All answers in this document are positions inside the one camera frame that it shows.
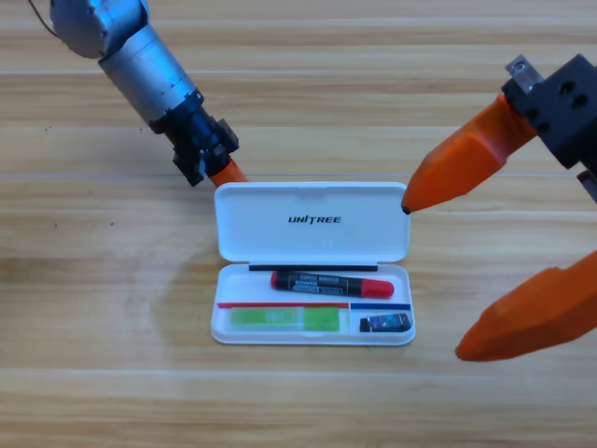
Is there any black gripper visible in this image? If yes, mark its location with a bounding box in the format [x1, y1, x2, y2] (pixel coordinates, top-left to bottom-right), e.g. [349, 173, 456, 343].
[160, 105, 251, 188]
[400, 53, 597, 216]

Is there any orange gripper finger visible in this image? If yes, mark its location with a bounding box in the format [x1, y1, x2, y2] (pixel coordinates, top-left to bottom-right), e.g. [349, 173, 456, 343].
[454, 249, 597, 363]

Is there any white Unitree pencil case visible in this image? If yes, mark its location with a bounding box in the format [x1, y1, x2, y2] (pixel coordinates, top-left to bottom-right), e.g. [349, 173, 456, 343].
[210, 180, 417, 347]

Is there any red and black marker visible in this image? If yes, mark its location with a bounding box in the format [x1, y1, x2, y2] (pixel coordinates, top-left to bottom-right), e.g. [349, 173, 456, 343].
[270, 270, 396, 299]

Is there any eraser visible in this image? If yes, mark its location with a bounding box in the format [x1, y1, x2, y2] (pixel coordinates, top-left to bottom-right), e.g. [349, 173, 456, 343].
[358, 313, 415, 334]

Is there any green highlighter pen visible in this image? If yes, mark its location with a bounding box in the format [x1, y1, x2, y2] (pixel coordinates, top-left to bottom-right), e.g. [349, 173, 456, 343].
[230, 306, 341, 332]

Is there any thin brown cable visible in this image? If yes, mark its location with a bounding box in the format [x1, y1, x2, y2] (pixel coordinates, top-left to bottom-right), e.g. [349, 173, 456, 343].
[25, 0, 62, 39]

